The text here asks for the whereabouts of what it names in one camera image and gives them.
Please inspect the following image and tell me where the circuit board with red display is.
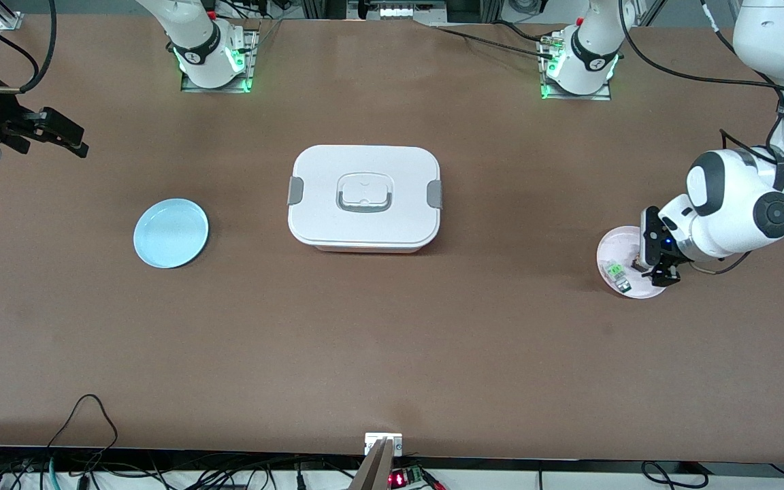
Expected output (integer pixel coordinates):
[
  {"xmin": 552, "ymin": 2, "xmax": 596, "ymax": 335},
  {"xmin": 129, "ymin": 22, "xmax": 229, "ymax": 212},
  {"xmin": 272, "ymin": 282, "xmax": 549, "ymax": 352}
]
[{"xmin": 388, "ymin": 465, "xmax": 428, "ymax": 489}]

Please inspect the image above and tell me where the white lidded lunch box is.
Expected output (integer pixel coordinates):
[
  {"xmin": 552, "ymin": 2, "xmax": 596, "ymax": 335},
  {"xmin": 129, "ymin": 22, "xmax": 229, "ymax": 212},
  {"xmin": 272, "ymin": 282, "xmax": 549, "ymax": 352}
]
[{"xmin": 287, "ymin": 144, "xmax": 444, "ymax": 254}]

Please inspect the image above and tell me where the green and clear switch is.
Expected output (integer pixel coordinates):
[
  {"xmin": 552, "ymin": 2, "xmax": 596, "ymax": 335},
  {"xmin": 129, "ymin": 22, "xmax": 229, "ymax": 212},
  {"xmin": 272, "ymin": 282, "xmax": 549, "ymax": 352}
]
[{"xmin": 601, "ymin": 259, "xmax": 633, "ymax": 295}]

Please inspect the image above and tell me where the black cable across table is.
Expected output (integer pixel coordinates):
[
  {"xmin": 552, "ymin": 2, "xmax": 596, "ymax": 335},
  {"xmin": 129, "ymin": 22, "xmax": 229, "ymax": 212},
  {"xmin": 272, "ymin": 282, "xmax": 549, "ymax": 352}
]
[{"xmin": 431, "ymin": 22, "xmax": 557, "ymax": 61}]

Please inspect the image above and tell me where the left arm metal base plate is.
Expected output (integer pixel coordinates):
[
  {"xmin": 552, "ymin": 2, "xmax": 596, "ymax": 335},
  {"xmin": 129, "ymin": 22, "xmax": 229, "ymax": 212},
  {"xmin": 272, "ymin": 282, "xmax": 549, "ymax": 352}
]
[{"xmin": 540, "ymin": 33, "xmax": 613, "ymax": 101}]

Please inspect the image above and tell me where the pink round plate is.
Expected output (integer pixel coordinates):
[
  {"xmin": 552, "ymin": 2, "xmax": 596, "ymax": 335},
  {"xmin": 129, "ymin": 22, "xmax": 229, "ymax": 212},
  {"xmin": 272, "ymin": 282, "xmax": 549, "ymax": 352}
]
[{"xmin": 596, "ymin": 225, "xmax": 668, "ymax": 299}]

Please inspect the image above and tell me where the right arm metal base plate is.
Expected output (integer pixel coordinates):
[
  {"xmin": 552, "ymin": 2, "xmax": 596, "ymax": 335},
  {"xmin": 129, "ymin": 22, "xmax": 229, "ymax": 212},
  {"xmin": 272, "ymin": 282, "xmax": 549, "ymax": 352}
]
[{"xmin": 180, "ymin": 26, "xmax": 261, "ymax": 94}]

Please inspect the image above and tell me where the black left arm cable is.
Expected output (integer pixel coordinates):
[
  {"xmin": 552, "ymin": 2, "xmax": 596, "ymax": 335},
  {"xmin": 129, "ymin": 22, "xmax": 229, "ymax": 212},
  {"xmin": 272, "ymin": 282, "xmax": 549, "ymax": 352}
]
[{"xmin": 619, "ymin": 0, "xmax": 784, "ymax": 276}]

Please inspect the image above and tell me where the black coiled cable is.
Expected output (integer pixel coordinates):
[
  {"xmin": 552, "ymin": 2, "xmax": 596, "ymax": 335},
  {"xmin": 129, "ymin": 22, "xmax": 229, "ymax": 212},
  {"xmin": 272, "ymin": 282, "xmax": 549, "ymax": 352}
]
[{"xmin": 640, "ymin": 461, "xmax": 710, "ymax": 489}]

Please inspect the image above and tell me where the grey camera mount bar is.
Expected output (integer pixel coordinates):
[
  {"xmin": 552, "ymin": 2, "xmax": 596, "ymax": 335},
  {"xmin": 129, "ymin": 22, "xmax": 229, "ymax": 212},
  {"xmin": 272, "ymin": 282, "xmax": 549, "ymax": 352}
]
[{"xmin": 350, "ymin": 438, "xmax": 397, "ymax": 490}]

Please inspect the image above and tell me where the light blue round plate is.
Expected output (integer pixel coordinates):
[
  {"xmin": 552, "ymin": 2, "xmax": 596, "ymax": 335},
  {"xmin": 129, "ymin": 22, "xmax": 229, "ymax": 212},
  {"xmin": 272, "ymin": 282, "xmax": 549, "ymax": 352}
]
[{"xmin": 133, "ymin": 198, "xmax": 210, "ymax": 269}]

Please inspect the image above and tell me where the thin black looped cable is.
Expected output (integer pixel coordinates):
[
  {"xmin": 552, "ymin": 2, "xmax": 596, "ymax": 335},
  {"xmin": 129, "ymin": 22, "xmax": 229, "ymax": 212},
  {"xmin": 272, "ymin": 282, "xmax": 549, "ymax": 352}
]
[{"xmin": 45, "ymin": 393, "xmax": 120, "ymax": 451}]

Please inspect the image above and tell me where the white metal table bracket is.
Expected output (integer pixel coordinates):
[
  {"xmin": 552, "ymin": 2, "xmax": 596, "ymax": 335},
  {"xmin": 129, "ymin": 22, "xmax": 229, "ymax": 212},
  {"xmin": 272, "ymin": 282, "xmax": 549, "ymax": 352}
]
[{"xmin": 364, "ymin": 432, "xmax": 404, "ymax": 457}]

